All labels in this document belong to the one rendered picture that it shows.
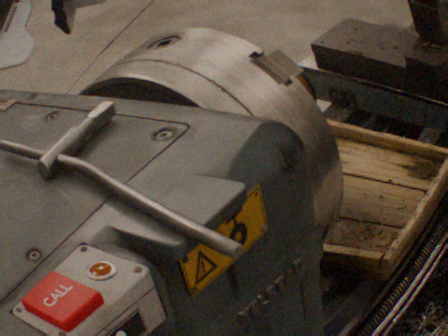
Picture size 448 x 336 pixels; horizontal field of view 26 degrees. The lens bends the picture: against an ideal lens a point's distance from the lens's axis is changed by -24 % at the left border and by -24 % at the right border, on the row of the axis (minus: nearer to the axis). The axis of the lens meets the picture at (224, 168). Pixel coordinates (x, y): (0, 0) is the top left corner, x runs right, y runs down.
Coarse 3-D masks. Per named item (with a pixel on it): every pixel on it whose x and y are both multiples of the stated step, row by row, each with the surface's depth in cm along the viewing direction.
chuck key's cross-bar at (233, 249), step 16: (0, 144) 103; (16, 144) 101; (64, 160) 96; (80, 160) 95; (96, 176) 93; (112, 176) 92; (112, 192) 92; (128, 192) 90; (144, 208) 88; (160, 208) 87; (176, 224) 86; (192, 224) 85; (208, 240) 83; (224, 240) 82
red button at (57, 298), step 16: (48, 288) 79; (64, 288) 79; (80, 288) 79; (32, 304) 77; (48, 304) 77; (64, 304) 77; (80, 304) 77; (96, 304) 78; (48, 320) 76; (64, 320) 75; (80, 320) 76
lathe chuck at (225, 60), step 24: (144, 48) 124; (168, 48) 121; (192, 48) 120; (216, 48) 120; (240, 48) 121; (216, 72) 117; (240, 72) 118; (264, 72) 119; (240, 96) 116; (264, 96) 117; (288, 96) 119; (288, 120) 118; (312, 120) 120; (312, 144) 119; (312, 168) 119; (336, 168) 123; (336, 192) 124; (336, 216) 126
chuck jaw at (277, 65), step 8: (264, 56) 122; (272, 56) 125; (280, 56) 125; (256, 64) 121; (264, 64) 121; (272, 64) 122; (280, 64) 124; (288, 64) 125; (296, 64) 125; (272, 72) 121; (280, 72) 121; (288, 72) 124; (296, 72) 124; (280, 80) 121
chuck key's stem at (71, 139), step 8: (104, 104) 103; (112, 104) 103; (96, 112) 102; (104, 112) 103; (112, 112) 104; (88, 120) 101; (96, 120) 102; (104, 120) 103; (72, 128) 100; (80, 128) 101; (88, 128) 101; (96, 128) 102; (64, 136) 99; (72, 136) 99; (80, 136) 100; (56, 144) 98; (64, 144) 98; (72, 144) 99; (80, 144) 100; (48, 152) 97; (56, 152) 97; (64, 152) 98; (72, 152) 99; (40, 160) 96; (48, 160) 96; (56, 160) 97; (40, 168) 97; (48, 168) 96; (56, 168) 97; (48, 176) 96
